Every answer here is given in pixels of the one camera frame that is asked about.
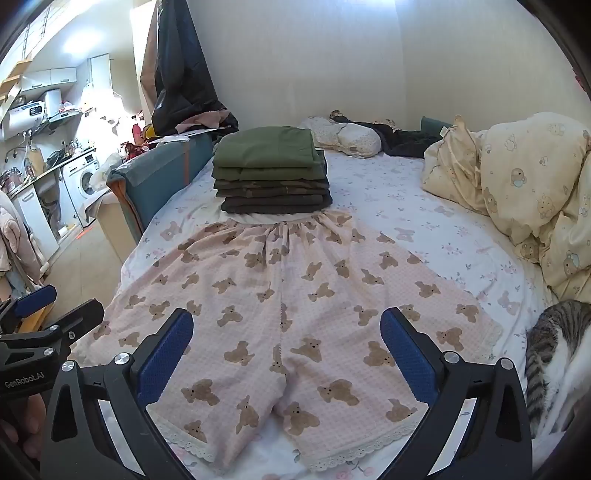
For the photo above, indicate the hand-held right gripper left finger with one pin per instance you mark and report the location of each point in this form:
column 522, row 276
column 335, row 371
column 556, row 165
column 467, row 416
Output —
column 166, row 357

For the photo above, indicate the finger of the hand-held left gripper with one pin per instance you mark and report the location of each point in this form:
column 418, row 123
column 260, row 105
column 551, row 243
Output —
column 37, row 297
column 78, row 318

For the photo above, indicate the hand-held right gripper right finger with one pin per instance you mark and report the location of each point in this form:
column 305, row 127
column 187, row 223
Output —
column 408, row 357

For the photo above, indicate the pink bear-print pants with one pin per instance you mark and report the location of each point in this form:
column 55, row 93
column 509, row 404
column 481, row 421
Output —
column 300, row 300

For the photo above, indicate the dark brown folded pants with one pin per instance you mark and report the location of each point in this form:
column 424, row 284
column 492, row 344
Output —
column 277, row 204

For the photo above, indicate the dark olive folded pants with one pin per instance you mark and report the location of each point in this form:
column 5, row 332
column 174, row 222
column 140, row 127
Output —
column 274, row 192

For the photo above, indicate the camouflage folded pants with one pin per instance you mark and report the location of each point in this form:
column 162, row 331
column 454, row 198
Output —
column 272, row 184

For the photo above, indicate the green folded pants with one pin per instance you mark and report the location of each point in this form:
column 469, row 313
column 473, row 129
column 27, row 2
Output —
column 270, row 145

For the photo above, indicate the person's left hand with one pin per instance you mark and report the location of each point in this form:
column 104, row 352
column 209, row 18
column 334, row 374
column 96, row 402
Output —
column 25, row 422

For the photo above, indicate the pink jacket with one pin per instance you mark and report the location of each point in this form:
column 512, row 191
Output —
column 18, row 244

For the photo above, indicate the white kitchen base cabinet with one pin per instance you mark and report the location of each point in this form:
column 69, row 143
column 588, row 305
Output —
column 34, row 221

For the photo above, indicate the steel pot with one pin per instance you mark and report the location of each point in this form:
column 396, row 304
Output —
column 10, row 180

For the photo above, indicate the white washing machine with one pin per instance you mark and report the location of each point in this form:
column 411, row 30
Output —
column 83, row 184

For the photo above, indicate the floral white bed sheet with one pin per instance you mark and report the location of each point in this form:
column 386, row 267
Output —
column 415, row 221

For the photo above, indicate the wooden cutting board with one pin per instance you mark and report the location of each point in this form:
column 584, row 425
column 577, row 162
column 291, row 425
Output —
column 37, row 160

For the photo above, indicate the tabby cat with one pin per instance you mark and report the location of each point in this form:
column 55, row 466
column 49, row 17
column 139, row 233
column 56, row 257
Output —
column 554, row 332

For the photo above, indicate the teal bed footboard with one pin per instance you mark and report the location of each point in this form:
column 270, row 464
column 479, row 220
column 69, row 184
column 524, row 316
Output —
column 157, row 184

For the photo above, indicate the red patterned bag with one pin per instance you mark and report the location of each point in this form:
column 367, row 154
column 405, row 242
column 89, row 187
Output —
column 136, row 150

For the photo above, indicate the white water heater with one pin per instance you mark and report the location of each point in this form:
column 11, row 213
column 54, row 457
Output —
column 23, row 117

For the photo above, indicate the red bottle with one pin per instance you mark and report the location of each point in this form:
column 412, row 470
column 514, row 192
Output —
column 136, row 131

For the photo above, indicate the white cylindrical tank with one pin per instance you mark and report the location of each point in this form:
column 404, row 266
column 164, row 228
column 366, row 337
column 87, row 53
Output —
column 53, row 101

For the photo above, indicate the white paper sheet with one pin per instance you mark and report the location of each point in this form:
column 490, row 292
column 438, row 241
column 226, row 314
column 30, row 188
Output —
column 178, row 137

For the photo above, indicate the cream bear-print duvet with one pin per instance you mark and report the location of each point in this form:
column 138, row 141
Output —
column 521, row 175

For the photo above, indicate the dark crumpled clothes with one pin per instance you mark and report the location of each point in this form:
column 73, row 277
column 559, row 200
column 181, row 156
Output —
column 406, row 141

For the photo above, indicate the wooden shelf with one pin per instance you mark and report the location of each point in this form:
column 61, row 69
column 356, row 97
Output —
column 11, row 78

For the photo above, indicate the white lace pillow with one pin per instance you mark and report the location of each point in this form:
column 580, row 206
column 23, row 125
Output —
column 355, row 138

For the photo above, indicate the tall white cabinet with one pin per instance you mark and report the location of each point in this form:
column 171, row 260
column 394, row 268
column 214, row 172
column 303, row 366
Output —
column 101, row 76

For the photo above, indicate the teal cushion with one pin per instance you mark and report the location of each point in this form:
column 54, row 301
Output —
column 431, row 125

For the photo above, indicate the pink cloth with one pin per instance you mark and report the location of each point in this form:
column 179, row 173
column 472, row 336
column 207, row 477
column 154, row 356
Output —
column 210, row 119

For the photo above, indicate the black hanging garment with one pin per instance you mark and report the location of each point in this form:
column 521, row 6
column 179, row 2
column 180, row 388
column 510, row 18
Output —
column 180, row 69

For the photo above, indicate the white wall cabinets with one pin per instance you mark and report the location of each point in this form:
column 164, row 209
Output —
column 51, row 77

